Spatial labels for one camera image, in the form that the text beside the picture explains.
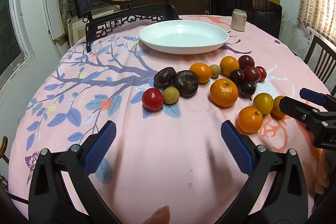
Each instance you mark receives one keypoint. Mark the right hand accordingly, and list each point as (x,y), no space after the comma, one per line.
(322,174)

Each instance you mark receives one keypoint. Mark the large orange mandarin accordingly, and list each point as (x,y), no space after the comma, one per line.
(224,93)

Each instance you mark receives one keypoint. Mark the left hand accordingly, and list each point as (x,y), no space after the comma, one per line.
(161,216)

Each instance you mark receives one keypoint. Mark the dark red plum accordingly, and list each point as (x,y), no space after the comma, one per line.
(251,74)
(245,61)

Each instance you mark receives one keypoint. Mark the red cherry tomato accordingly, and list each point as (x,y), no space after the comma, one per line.
(152,99)
(263,73)

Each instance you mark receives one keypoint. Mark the window frame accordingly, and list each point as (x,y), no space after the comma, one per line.
(16,50)

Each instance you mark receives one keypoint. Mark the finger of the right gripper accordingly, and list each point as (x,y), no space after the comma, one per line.
(325,100)
(299,111)

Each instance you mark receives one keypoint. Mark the dark purple plum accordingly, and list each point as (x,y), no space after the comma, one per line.
(247,90)
(237,77)

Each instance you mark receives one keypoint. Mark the tan longan fruit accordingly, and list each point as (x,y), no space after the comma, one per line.
(170,95)
(216,71)

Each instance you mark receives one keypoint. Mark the small orange mandarin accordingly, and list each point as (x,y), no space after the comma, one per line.
(203,72)

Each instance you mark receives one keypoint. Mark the pink patterned tablecloth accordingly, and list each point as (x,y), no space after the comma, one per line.
(175,157)

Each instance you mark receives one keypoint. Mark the pink drink can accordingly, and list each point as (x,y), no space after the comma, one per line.
(238,21)

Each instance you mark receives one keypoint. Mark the carved black wooden chair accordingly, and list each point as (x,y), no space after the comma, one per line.
(103,26)

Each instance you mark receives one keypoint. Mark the dark wooden slat chair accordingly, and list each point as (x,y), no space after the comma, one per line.
(325,64)

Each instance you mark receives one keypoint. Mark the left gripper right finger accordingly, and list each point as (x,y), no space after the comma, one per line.
(287,199)

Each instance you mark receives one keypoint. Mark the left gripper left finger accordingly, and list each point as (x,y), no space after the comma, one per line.
(49,200)

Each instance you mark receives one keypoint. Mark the dark brown water chestnut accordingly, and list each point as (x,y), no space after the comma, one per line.
(187,83)

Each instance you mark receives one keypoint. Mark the white oval plate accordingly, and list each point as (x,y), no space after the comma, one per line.
(183,37)

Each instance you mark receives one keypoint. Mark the wrinkled dark water chestnut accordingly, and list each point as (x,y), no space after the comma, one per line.
(164,77)

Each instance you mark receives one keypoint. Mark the yellow cherry tomato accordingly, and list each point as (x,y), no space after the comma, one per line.
(276,108)
(264,103)

